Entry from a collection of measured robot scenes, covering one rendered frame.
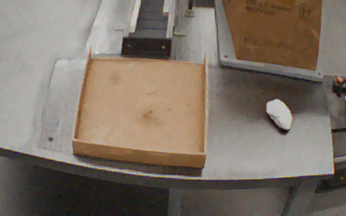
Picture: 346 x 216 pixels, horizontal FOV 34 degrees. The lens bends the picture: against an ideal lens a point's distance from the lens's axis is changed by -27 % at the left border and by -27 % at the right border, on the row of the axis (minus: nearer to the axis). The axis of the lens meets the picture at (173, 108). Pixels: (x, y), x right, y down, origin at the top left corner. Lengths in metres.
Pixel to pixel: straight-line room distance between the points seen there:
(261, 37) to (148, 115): 0.31
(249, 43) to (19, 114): 0.57
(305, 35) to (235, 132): 0.32
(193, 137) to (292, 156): 0.23
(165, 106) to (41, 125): 0.29
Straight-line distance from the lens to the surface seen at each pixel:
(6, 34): 1.79
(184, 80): 1.57
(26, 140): 1.44
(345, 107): 2.55
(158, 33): 1.62
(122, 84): 1.56
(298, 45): 1.61
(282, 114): 1.51
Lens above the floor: 1.86
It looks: 43 degrees down
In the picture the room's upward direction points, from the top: 6 degrees clockwise
